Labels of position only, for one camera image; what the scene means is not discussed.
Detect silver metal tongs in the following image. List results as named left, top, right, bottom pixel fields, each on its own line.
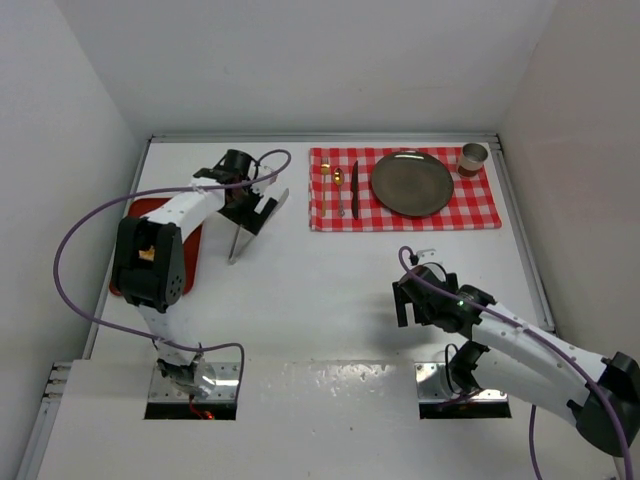
left=228, top=188, right=290, bottom=265

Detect round sugar-topped bread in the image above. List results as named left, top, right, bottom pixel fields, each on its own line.
left=138, top=246, right=155, bottom=262

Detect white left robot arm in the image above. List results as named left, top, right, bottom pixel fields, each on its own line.
left=111, top=149, right=289, bottom=399

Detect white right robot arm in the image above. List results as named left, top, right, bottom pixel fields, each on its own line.
left=392, top=263, right=639, bottom=457

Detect gold fork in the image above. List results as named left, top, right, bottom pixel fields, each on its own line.
left=320, top=157, right=331, bottom=217

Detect iridescent gold spoon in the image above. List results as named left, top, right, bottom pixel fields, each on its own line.
left=333, top=167, right=345, bottom=218

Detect red white checkered cloth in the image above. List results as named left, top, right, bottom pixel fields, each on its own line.
left=309, top=147, right=502, bottom=232

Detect black knife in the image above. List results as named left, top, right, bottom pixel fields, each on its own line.
left=351, top=161, right=360, bottom=220

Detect dark round plate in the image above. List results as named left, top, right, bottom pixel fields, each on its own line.
left=370, top=151, right=454, bottom=218

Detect metal cup brown base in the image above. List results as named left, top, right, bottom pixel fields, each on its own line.
left=456, top=143, right=489, bottom=178

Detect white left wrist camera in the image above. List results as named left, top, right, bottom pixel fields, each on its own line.
left=249, top=167, right=277, bottom=197

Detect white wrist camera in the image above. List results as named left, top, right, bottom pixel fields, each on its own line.
left=249, top=167, right=277, bottom=197
left=410, top=248, right=436, bottom=263

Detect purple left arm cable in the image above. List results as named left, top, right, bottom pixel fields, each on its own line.
left=53, top=149, right=292, bottom=401

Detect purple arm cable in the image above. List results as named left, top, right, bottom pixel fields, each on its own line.
left=398, top=245, right=636, bottom=480
left=53, top=149, right=292, bottom=401

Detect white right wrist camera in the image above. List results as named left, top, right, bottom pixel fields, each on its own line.
left=410, top=248, right=436, bottom=263

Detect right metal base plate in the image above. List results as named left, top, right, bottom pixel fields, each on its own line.
left=414, top=362, right=508, bottom=407

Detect metal base plate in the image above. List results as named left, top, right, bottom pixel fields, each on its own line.
left=147, top=361, right=240, bottom=405
left=414, top=362, right=508, bottom=407

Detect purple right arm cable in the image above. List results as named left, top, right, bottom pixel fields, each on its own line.
left=398, top=245, right=636, bottom=480

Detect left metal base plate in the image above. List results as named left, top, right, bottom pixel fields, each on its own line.
left=147, top=361, right=240, bottom=405

